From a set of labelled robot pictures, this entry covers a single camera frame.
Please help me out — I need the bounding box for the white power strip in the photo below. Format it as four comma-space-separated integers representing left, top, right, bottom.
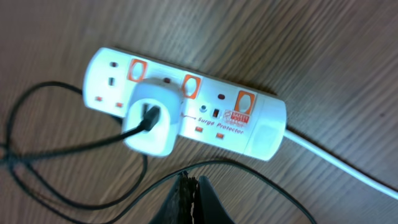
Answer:
83, 47, 287, 161

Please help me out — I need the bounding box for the black charging cable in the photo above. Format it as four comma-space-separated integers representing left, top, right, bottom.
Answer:
0, 81, 318, 224

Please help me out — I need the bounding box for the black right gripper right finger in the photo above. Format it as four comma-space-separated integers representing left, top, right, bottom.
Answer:
193, 176, 234, 224

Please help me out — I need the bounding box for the white USB wall charger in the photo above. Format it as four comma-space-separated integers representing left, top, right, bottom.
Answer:
122, 78, 184, 157

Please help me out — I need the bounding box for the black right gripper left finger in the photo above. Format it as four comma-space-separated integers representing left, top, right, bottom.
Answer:
149, 172, 198, 224

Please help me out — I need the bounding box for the white power strip cord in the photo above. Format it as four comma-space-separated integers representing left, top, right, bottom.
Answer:
283, 129, 398, 200

